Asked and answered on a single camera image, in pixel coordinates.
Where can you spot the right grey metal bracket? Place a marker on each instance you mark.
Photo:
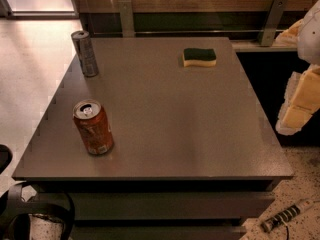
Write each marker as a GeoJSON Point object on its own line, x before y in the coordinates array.
{"type": "Point", "coordinates": [267, 34]}

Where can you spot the left grey metal bracket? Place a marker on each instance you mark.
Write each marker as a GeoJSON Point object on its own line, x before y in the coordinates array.
{"type": "Point", "coordinates": [126, 18]}

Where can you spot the orange-red coke can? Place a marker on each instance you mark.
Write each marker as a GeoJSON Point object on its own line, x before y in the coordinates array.
{"type": "Point", "coordinates": [92, 123]}

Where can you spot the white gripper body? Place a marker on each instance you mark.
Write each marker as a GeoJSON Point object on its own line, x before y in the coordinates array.
{"type": "Point", "coordinates": [310, 39]}

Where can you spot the black chair base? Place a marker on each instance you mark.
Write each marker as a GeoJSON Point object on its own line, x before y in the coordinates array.
{"type": "Point", "coordinates": [34, 220]}

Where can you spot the grey metal bracket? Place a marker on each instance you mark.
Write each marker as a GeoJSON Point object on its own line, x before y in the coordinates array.
{"type": "Point", "coordinates": [267, 34]}
{"type": "Point", "coordinates": [126, 18]}

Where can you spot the tall grey slim can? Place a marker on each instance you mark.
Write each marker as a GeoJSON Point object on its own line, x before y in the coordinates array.
{"type": "Point", "coordinates": [84, 50]}

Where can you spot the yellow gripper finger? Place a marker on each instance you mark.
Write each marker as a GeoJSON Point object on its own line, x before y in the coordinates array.
{"type": "Point", "coordinates": [289, 37]}
{"type": "Point", "coordinates": [301, 101]}

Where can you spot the green and yellow sponge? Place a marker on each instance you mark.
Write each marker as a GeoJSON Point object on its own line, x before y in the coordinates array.
{"type": "Point", "coordinates": [199, 57]}

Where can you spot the grey drawer cabinet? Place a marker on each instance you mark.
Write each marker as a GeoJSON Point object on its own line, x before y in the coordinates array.
{"type": "Point", "coordinates": [194, 154]}

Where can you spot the white power strip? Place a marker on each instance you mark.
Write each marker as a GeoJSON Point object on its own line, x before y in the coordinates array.
{"type": "Point", "coordinates": [287, 215]}

